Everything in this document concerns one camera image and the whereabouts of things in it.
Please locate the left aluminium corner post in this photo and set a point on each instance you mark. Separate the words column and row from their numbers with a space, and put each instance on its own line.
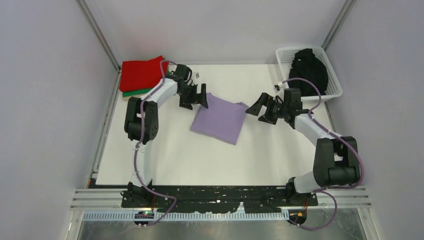
column 94, row 24

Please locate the right aluminium corner post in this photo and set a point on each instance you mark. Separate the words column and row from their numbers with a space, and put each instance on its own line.
column 338, row 22

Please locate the aluminium front rail frame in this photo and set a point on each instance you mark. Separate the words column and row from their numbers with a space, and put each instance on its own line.
column 85, row 199

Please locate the aluminium corner post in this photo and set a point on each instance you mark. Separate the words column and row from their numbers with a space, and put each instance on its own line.
column 94, row 24
column 338, row 22

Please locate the lavender t-shirt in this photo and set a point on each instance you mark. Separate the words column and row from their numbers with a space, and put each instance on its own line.
column 222, row 120

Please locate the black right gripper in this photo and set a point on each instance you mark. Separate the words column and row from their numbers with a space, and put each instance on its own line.
column 255, row 109

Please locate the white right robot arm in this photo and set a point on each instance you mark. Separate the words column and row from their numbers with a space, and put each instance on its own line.
column 335, row 164

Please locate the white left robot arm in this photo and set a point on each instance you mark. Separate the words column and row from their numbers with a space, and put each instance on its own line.
column 142, row 123

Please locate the black t-shirt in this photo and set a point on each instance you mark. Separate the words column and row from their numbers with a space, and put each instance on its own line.
column 305, row 65

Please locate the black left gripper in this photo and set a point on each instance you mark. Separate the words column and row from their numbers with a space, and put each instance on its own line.
column 187, row 103

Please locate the red folded t-shirt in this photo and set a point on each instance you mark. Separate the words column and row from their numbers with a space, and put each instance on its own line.
column 143, row 64

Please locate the white plastic basket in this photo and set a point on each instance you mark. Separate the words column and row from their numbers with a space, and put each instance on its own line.
column 286, row 55

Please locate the green folded t-shirt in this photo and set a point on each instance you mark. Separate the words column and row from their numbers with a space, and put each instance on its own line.
column 136, row 92

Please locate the white slotted cable duct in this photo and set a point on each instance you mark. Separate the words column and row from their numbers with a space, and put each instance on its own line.
column 149, row 215

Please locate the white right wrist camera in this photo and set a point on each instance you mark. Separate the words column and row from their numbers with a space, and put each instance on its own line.
column 279, row 86

